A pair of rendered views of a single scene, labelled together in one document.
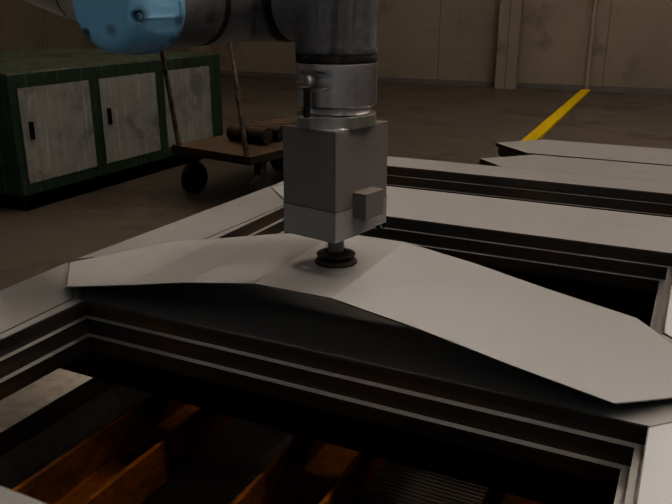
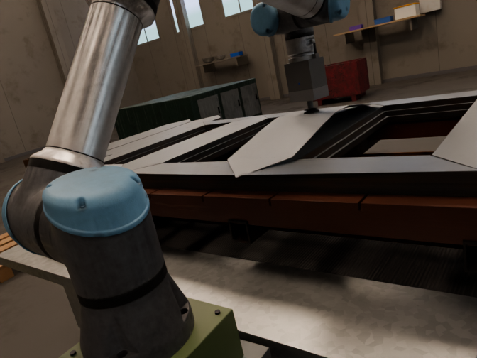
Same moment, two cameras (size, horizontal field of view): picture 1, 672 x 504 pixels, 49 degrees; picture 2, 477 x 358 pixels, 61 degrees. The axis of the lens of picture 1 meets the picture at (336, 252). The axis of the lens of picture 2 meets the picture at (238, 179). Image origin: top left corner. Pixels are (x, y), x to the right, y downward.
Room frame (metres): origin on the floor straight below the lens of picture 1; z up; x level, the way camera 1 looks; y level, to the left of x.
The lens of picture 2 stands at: (0.65, 1.12, 1.08)
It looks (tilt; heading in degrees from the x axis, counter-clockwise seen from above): 15 degrees down; 284
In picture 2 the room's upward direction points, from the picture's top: 12 degrees counter-clockwise
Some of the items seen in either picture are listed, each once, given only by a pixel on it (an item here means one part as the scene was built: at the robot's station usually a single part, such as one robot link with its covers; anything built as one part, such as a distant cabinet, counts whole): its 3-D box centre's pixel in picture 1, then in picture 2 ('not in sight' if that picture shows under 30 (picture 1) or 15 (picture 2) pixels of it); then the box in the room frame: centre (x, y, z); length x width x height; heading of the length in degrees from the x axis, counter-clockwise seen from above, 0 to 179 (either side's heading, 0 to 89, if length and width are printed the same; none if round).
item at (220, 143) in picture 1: (266, 114); not in sight; (4.79, 0.45, 0.49); 1.24 x 0.72 x 0.98; 147
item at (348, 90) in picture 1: (334, 87); (302, 47); (0.69, 0.00, 1.09); 0.08 x 0.08 x 0.05
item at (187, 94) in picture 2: not in sight; (191, 116); (3.02, -5.81, 0.40); 1.97 x 1.80 x 0.80; 69
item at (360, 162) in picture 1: (343, 172); (309, 77); (0.69, -0.01, 1.01); 0.10 x 0.09 x 0.16; 52
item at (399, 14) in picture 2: not in sight; (407, 11); (-1.19, -8.21, 1.40); 0.43 x 0.35 x 0.24; 156
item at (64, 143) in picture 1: (40, 113); not in sight; (5.46, 2.18, 0.40); 2.03 x 1.86 x 0.80; 153
